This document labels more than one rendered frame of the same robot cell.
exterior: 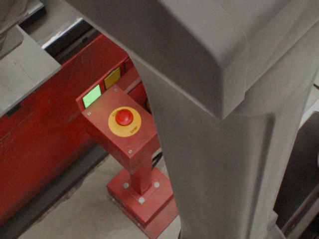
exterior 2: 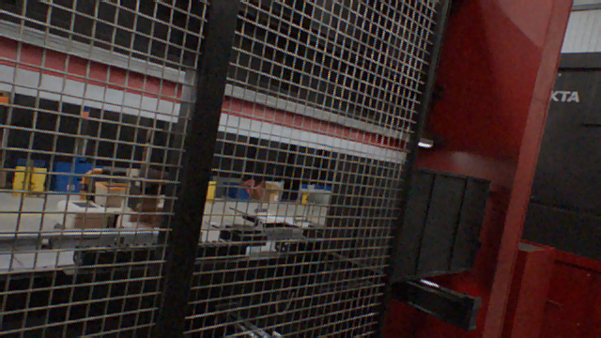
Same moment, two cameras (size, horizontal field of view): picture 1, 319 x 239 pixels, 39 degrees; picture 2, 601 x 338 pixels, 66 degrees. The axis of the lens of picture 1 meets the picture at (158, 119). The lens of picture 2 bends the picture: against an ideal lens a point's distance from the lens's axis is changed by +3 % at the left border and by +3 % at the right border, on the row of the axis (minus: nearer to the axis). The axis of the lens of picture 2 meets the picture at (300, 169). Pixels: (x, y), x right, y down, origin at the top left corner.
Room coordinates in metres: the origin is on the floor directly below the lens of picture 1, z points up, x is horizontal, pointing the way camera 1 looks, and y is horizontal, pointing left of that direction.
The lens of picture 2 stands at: (2.46, 0.55, 1.34)
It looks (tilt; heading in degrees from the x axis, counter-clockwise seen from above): 3 degrees down; 182
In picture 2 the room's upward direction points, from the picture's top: 10 degrees clockwise
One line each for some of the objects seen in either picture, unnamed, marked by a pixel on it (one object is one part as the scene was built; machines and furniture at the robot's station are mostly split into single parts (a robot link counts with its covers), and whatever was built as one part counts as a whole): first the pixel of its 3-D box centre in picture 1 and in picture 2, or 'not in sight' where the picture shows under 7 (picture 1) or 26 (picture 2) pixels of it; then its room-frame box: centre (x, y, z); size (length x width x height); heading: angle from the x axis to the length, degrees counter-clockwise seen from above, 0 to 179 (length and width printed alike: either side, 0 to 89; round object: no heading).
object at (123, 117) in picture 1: (124, 119); not in sight; (0.39, 0.07, 0.79); 0.04 x 0.04 x 0.04
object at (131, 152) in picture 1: (136, 110); not in sight; (0.43, 0.05, 0.75); 0.20 x 0.16 x 0.18; 139
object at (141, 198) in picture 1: (141, 184); not in sight; (0.43, 0.05, 0.13); 0.10 x 0.10 x 0.01; 49
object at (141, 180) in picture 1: (139, 161); not in sight; (0.43, 0.05, 0.39); 0.05 x 0.05 x 0.54; 49
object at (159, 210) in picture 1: (147, 195); not in sight; (0.41, 0.03, 0.06); 0.25 x 0.20 x 0.12; 49
